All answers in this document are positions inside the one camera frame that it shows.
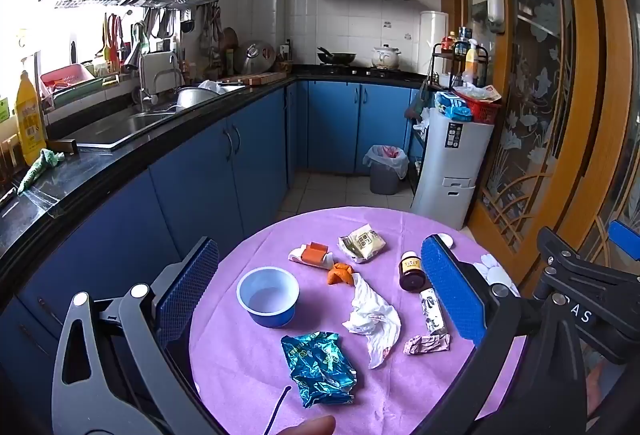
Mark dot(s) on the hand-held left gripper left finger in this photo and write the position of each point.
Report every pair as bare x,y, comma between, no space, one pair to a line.
187,285

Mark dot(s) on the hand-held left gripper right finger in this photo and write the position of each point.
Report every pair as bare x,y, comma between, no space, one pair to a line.
452,290

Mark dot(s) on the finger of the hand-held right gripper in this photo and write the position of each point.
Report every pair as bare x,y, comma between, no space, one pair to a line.
625,240
555,247

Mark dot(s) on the blue plastic bowl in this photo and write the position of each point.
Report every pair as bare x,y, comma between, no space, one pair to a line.
267,297

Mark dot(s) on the grey trash bin with bag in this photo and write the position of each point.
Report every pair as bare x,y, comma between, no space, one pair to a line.
372,160

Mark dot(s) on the person's left hand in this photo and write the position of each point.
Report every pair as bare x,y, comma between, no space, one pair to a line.
305,427

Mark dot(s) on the white and black wrapper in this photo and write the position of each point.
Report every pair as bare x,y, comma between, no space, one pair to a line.
432,315

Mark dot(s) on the small dark bottle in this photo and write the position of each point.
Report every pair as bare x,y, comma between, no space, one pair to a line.
411,272

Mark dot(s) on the white bottle cap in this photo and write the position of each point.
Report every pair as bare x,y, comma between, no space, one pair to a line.
446,241

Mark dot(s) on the pink crumpled wrapper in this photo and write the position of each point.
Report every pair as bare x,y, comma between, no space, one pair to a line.
426,344

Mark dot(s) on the white crumpled plastic bag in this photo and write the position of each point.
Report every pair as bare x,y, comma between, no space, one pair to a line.
372,315

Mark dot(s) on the tall white storage cabinet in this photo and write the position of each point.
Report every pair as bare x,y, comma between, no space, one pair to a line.
450,195

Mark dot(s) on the beige snack packet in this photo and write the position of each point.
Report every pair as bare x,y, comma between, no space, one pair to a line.
362,242

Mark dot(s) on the blue base cabinets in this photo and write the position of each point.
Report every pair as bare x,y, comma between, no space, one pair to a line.
200,175

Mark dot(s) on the orange peel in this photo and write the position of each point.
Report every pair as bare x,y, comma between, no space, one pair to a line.
340,275

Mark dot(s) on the wooden etched glass door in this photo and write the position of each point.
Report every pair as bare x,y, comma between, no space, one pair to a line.
620,115
580,65

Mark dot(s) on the orange and white wrapper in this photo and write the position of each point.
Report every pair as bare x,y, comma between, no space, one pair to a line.
315,254

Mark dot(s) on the black kitchen countertop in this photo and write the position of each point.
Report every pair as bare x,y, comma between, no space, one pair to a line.
100,170

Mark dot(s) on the black twist tie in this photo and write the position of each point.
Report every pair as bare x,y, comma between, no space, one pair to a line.
280,402

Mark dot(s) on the blue foil snack bag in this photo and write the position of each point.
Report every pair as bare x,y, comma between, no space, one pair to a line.
320,365

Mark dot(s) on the red plastic basket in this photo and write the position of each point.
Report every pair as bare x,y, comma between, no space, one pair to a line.
482,112

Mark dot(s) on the steel sink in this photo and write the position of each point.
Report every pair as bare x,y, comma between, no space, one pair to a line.
125,125

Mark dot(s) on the blue wipes packet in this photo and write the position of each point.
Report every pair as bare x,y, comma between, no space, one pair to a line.
452,107

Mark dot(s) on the metal basin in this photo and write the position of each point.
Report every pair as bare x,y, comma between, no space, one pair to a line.
192,97

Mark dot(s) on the green cloth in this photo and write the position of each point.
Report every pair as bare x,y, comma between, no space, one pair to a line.
40,167

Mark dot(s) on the steel faucet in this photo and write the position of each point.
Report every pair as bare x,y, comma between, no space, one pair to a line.
145,85

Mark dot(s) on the wooden cutting board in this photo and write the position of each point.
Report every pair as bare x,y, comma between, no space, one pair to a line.
255,77

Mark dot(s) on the black shelf rack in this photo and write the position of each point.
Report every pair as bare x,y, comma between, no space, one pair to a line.
435,60

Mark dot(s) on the yellow dish soap bottle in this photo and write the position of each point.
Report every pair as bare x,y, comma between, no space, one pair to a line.
30,115

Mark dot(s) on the silver pot lid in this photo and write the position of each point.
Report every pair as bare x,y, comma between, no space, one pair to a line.
255,57

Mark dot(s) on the gas stove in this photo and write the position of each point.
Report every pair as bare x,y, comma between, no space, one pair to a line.
360,70

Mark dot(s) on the pink plastic basket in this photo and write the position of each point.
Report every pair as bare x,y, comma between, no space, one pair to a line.
65,77

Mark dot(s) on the white clay pot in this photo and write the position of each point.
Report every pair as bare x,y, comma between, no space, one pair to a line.
385,57

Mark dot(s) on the white cylindrical canister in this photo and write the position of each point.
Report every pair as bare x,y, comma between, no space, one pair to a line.
432,32

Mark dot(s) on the black wok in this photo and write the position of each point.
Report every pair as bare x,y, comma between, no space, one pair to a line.
336,57

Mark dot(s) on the hanging kitchen utensils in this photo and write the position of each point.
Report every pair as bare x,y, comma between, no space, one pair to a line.
165,25

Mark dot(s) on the white wall device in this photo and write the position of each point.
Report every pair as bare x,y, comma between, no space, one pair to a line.
495,5

